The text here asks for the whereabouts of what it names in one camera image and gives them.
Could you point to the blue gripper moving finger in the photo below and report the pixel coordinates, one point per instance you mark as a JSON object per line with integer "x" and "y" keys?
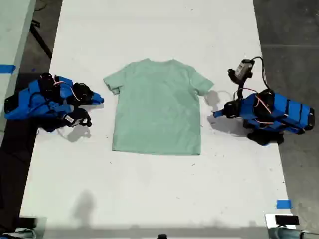
{"x": 220, "y": 115}
{"x": 93, "y": 102}

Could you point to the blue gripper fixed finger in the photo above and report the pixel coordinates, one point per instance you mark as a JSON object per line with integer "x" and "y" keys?
{"x": 219, "y": 112}
{"x": 97, "y": 97}

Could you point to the black stand leg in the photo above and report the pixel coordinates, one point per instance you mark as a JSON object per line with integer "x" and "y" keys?
{"x": 41, "y": 41}

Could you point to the blue tape strip on table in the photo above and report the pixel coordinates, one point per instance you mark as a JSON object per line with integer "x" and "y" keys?
{"x": 284, "y": 204}

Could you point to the pale grey side bench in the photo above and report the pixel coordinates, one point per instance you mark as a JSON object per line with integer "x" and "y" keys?
{"x": 12, "y": 30}

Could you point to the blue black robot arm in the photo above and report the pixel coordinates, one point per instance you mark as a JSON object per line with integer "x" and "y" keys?
{"x": 37, "y": 107}
{"x": 294, "y": 112}

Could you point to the small black round object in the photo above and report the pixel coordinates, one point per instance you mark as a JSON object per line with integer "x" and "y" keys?
{"x": 162, "y": 236}

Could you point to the blue tape strip on bench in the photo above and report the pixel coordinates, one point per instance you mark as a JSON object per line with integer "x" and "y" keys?
{"x": 7, "y": 68}

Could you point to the pale green T-shirt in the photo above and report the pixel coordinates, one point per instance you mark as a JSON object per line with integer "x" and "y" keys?
{"x": 157, "y": 107}

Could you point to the small black box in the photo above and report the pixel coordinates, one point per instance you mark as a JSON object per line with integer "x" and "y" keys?
{"x": 27, "y": 222}

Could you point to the black box on white card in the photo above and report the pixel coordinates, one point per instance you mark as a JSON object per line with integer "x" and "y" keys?
{"x": 286, "y": 220}

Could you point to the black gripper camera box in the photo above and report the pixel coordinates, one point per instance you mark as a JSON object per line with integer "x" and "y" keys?
{"x": 74, "y": 119}
{"x": 241, "y": 68}

